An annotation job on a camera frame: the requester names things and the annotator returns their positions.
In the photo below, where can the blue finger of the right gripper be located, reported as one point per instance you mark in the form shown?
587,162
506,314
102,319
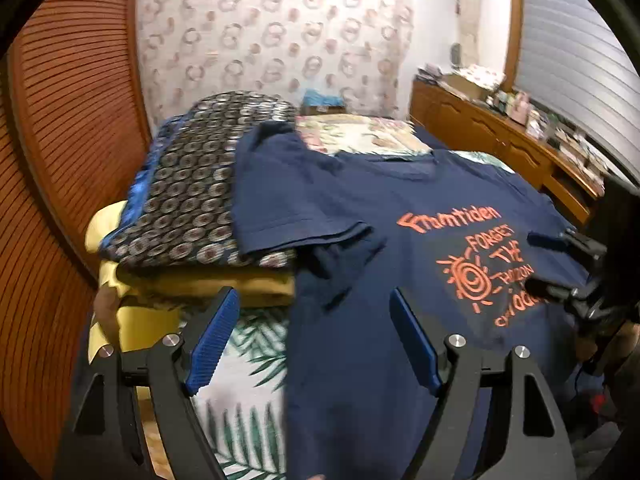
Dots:
547,242
546,290

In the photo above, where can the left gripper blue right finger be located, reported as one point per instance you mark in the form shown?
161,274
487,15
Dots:
422,337

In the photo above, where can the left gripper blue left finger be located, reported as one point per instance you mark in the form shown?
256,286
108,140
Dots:
205,337

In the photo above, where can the navy blue printed t-shirt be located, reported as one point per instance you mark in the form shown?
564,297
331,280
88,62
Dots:
451,232

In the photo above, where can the palm leaf print blanket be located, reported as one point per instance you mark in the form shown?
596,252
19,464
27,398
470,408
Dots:
241,410

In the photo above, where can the mustard yellow folded garment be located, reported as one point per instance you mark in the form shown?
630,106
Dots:
182,286

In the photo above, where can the long wooden sideboard cabinet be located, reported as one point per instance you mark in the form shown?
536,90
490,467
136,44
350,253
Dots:
464,126

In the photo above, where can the black circle-patterned folded garment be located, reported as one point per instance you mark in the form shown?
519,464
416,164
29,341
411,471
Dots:
178,210

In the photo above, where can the pale yellow folded cloth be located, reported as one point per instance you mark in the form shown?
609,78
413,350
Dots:
139,327

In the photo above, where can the cardboard box with cloth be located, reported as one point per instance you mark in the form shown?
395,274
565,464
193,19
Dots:
475,82

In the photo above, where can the floral rose bedspread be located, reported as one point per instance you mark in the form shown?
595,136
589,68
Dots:
357,134

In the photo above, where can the grey roller window shutter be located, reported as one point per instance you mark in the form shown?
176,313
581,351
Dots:
571,62

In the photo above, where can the blue item on box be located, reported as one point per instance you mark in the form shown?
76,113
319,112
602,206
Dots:
314,98

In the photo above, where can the wooden louvered wardrobe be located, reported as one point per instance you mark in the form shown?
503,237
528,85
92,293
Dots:
73,134

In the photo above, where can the circle-patterned sheer curtain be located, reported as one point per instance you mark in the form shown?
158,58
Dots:
366,52

